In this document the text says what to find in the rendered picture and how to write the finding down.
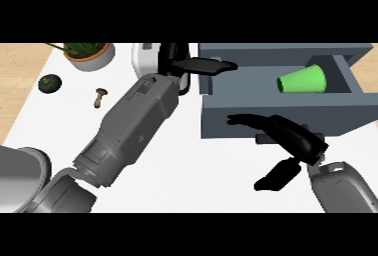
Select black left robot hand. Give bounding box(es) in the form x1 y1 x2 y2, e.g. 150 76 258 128
159 42 240 96

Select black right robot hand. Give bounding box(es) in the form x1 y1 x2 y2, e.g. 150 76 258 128
227 113 331 192

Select blue-grey drawer front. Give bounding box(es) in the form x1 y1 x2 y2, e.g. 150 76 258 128
200 93 378 145

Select green cup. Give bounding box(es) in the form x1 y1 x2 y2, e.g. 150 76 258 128
275 63 329 95

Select white appliance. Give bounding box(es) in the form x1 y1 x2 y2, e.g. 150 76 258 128
131 42 165 80

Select potted green plant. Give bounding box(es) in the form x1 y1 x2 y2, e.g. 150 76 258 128
47 42 119 73

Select brown mushroom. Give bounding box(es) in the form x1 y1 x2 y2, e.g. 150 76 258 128
92 87 111 109

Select dark green avocado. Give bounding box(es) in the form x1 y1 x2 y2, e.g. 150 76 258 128
39 73 64 95

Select grey rounded robot body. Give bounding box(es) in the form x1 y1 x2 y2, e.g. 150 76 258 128
0 145 54 214

